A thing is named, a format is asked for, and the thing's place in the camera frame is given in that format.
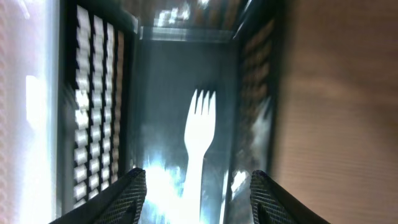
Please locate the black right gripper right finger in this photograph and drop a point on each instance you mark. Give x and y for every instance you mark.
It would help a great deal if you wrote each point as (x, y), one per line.
(271, 203)

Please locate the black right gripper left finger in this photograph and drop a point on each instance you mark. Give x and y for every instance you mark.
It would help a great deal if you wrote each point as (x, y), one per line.
(121, 202)

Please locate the white plastic fork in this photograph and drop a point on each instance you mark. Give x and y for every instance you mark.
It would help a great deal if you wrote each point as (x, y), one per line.
(198, 136)

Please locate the black plastic basket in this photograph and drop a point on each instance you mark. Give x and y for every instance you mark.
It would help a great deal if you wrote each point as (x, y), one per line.
(128, 71)

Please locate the clear plastic basket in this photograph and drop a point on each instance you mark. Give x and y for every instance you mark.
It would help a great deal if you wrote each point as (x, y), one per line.
(29, 79)

